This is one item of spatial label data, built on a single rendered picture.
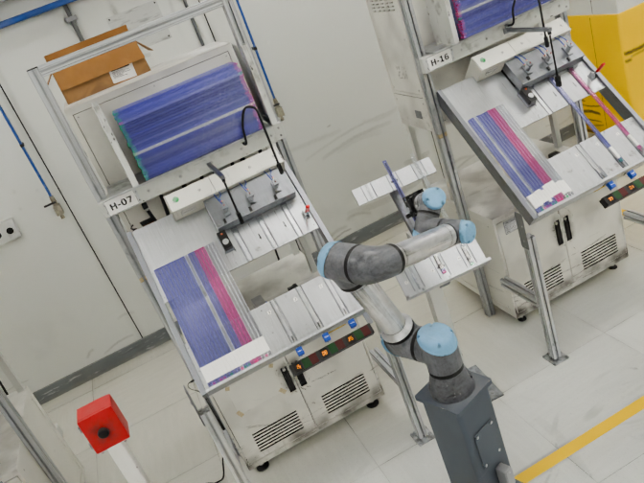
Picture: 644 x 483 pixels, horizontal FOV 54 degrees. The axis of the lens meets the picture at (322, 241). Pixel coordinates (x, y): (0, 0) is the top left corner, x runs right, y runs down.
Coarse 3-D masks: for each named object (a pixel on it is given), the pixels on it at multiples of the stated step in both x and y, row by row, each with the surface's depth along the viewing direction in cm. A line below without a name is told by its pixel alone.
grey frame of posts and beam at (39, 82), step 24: (240, 24) 241; (240, 48) 244; (48, 96) 225; (240, 144) 251; (264, 144) 255; (192, 168) 247; (96, 192) 240; (144, 192) 243; (120, 240) 248; (144, 288) 258; (408, 384) 257; (408, 408) 261; (216, 432) 232; (240, 480) 241
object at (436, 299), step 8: (408, 232) 252; (440, 288) 259; (432, 296) 259; (440, 296) 260; (432, 304) 261; (440, 304) 262; (432, 312) 267; (440, 312) 263; (448, 312) 264; (440, 320) 264; (448, 320) 266; (456, 336) 269; (464, 360) 275; (472, 368) 295; (496, 392) 277
